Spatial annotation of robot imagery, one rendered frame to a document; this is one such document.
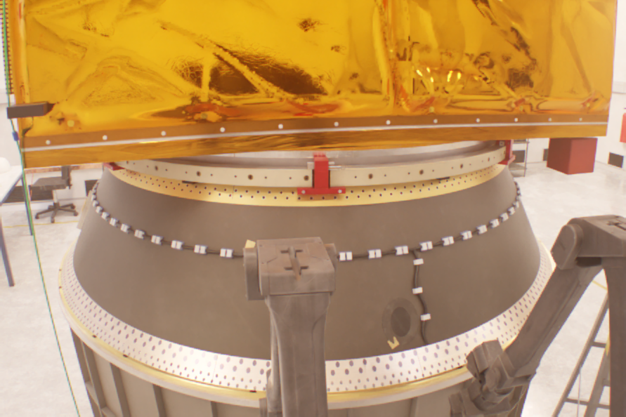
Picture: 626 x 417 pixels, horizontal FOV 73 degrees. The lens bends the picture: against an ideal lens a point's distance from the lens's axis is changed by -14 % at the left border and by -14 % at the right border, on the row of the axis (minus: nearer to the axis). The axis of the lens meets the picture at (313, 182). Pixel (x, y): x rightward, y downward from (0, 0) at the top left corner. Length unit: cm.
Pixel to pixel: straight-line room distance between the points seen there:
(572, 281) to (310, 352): 44
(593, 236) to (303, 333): 42
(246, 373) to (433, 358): 52
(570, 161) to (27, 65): 178
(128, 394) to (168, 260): 51
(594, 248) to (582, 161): 126
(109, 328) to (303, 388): 114
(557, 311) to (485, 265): 75
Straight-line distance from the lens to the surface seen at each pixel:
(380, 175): 131
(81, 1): 124
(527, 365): 96
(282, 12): 124
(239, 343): 134
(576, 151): 192
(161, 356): 144
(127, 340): 153
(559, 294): 82
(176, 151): 129
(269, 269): 50
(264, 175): 128
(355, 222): 133
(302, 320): 50
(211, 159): 139
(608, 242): 69
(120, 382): 168
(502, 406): 117
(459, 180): 154
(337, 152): 131
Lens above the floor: 203
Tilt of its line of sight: 16 degrees down
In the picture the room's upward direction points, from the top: straight up
